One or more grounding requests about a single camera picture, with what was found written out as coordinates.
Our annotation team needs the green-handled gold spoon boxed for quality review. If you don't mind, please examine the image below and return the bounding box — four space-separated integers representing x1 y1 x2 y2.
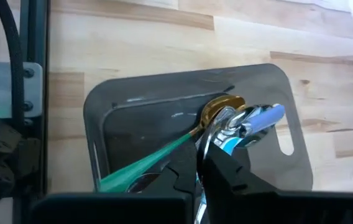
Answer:
96 95 247 193

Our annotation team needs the black metal frame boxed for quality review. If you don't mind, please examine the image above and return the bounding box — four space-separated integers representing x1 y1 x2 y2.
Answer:
0 0 50 224

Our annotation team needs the purple-handled metal spoon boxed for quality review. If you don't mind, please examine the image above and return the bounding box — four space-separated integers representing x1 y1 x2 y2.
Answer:
226 103 286 138

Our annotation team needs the dark grey plastic bin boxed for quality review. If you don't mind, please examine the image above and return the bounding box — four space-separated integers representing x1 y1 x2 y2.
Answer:
83 63 314 193

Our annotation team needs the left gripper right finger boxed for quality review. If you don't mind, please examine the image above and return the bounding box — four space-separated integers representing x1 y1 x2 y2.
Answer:
198 143 353 224

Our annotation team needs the striped-handle metal spoon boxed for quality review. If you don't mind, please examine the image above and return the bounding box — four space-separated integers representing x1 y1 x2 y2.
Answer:
193 105 275 224

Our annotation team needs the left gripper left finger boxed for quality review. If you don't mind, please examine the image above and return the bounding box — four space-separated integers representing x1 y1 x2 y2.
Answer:
32 141 198 224

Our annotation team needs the black cable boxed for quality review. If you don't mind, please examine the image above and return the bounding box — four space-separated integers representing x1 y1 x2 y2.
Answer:
0 0 25 125

